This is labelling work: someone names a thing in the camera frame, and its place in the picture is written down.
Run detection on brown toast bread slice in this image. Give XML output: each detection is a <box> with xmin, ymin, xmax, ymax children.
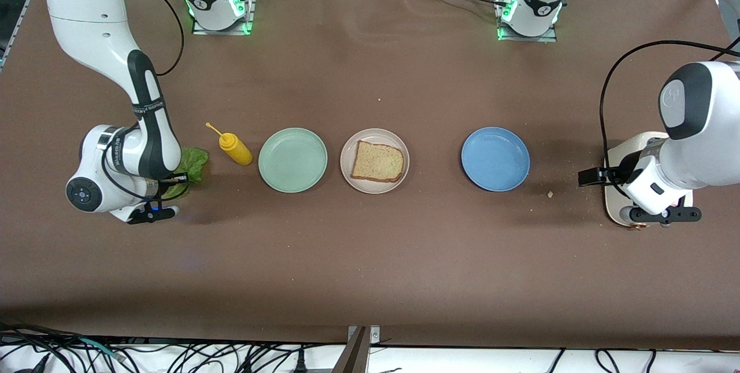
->
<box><xmin>350</xmin><ymin>139</ymin><xmax>406</xmax><ymax>184</ymax></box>

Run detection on blue round plate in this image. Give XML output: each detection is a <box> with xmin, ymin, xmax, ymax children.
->
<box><xmin>461</xmin><ymin>127</ymin><xmax>531</xmax><ymax>193</ymax></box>

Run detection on green lettuce leaf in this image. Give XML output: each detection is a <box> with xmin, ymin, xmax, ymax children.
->
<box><xmin>161</xmin><ymin>147</ymin><xmax>210</xmax><ymax>201</ymax></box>

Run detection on teal floor cable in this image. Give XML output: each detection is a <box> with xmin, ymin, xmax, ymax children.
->
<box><xmin>80</xmin><ymin>337</ymin><xmax>127</xmax><ymax>361</ymax></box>

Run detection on looped black floor cable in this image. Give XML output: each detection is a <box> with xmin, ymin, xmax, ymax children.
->
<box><xmin>594</xmin><ymin>349</ymin><xmax>623</xmax><ymax>373</ymax></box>

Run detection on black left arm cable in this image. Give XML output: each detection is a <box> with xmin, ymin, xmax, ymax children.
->
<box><xmin>599</xmin><ymin>0</ymin><xmax>740</xmax><ymax>187</ymax></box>

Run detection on small silver bracket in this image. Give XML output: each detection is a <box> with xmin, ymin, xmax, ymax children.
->
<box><xmin>346</xmin><ymin>325</ymin><xmax>382</xmax><ymax>344</ymax></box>

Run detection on tangled black floor cables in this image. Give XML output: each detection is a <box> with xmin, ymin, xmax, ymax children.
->
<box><xmin>0</xmin><ymin>322</ymin><xmax>347</xmax><ymax>373</ymax></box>

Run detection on grey metal post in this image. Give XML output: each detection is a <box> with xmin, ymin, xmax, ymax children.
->
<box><xmin>331</xmin><ymin>327</ymin><xmax>371</xmax><ymax>373</ymax></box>

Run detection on mint green round plate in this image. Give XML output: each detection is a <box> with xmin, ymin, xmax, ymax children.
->
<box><xmin>258</xmin><ymin>127</ymin><xmax>328</xmax><ymax>194</ymax></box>

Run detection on yellow squeeze mustard bottle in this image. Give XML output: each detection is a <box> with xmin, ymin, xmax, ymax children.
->
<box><xmin>205</xmin><ymin>123</ymin><xmax>254</xmax><ymax>167</ymax></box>

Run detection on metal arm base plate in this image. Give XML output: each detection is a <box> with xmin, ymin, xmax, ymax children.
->
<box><xmin>496</xmin><ymin>0</ymin><xmax>559</xmax><ymax>43</ymax></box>
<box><xmin>191</xmin><ymin>0</ymin><xmax>258</xmax><ymax>36</ymax></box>

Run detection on beige round plate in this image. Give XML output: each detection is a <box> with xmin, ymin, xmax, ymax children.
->
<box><xmin>340</xmin><ymin>128</ymin><xmax>410</xmax><ymax>195</ymax></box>

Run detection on aluminium table edge rail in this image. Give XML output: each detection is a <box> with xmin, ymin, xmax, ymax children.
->
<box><xmin>0</xmin><ymin>0</ymin><xmax>47</xmax><ymax>68</ymax></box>

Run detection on white two-slot toaster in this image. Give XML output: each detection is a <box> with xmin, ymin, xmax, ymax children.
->
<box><xmin>603</xmin><ymin>131</ymin><xmax>694</xmax><ymax>229</ymax></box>

